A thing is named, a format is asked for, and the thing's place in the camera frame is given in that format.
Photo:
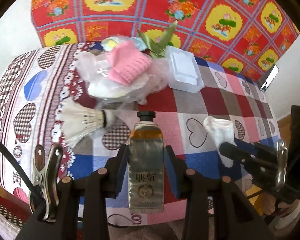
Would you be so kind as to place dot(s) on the white tissue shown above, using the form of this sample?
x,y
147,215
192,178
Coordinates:
x,y
220,131

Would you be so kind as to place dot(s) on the pink paper receipt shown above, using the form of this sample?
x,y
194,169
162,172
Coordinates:
x,y
127,63

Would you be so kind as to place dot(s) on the patchwork heart bed sheet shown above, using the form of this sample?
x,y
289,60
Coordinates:
x,y
60,95

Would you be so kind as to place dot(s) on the person's right hand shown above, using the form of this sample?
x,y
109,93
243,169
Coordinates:
x,y
269,205

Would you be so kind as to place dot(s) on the silver spring clamp left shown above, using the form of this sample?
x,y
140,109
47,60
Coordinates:
x,y
44,179

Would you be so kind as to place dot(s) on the clear plastic packaging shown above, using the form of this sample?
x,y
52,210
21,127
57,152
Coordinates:
x,y
106,84

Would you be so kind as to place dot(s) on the silver spring clamp right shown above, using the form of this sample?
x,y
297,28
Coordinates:
x,y
282,157

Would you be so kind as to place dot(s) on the red floral headboard cloth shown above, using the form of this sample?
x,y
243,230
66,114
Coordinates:
x,y
246,36

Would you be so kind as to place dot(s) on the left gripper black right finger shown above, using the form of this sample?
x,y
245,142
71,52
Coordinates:
x,y
234,216

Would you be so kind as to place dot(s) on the smartphone on bed corner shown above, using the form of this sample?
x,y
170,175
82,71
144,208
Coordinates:
x,y
265,81

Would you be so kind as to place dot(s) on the silver spring clamp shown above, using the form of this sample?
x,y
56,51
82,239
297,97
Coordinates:
x,y
282,157
44,179

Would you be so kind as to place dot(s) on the silver ointment tube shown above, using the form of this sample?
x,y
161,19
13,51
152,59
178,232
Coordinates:
x,y
146,165

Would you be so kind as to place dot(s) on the green satin ribbon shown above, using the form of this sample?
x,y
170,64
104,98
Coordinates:
x,y
157,49

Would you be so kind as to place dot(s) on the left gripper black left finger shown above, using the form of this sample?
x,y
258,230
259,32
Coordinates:
x,y
100,185

